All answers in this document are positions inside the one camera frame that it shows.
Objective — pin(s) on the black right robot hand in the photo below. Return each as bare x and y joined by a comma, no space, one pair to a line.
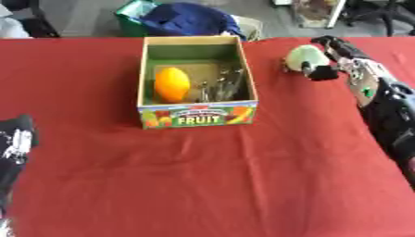
331,51

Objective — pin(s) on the pale green toy fruit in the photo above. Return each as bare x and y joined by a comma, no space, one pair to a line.
305,56

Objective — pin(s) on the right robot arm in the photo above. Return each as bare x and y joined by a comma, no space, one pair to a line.
387,105

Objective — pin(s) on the tan cardboard box green inside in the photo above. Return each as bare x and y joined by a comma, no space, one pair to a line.
195,83

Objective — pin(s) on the white table leg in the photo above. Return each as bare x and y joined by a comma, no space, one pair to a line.
336,9

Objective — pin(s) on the black office chair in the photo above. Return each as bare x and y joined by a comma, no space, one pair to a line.
378,12

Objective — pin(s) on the silver metal utensils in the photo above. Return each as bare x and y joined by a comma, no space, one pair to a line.
221,85

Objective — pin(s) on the blue cloth bag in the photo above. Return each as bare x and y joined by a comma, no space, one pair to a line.
189,19

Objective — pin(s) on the orange toy fruit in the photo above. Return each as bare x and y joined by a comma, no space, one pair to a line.
172,84

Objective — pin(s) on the green bin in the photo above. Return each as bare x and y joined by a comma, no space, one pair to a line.
132,20

